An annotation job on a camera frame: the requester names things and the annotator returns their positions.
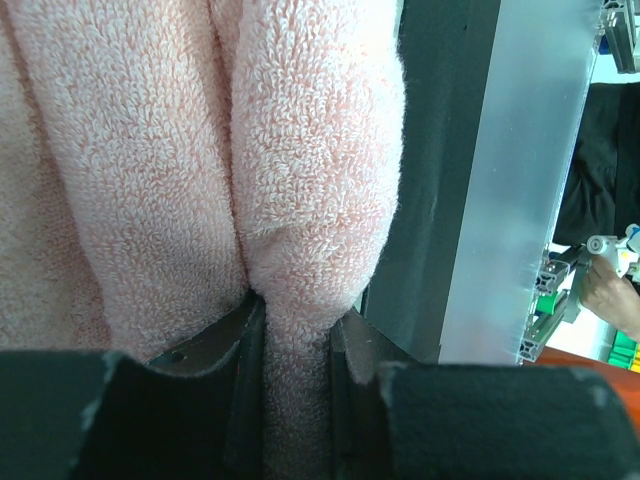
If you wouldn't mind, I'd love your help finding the translucent acrylic side panel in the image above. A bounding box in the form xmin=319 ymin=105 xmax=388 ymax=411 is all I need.
xmin=439 ymin=1 xmax=602 ymax=365

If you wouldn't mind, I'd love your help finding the aluminium frame rail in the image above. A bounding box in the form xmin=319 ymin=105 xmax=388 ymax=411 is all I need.
xmin=598 ymin=0 xmax=639 ymax=74

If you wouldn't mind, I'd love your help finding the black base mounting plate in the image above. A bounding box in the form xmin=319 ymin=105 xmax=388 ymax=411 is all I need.
xmin=365 ymin=1 xmax=501 ymax=363

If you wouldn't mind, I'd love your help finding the pink towel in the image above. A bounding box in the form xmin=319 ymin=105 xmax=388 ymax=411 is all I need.
xmin=1 ymin=1 xmax=405 ymax=479

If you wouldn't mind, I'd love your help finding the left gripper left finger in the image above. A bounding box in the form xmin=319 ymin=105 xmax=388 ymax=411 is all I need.
xmin=1 ymin=294 xmax=264 ymax=479

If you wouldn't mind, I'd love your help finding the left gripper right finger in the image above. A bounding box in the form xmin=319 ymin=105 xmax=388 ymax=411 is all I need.
xmin=330 ymin=312 xmax=639 ymax=479

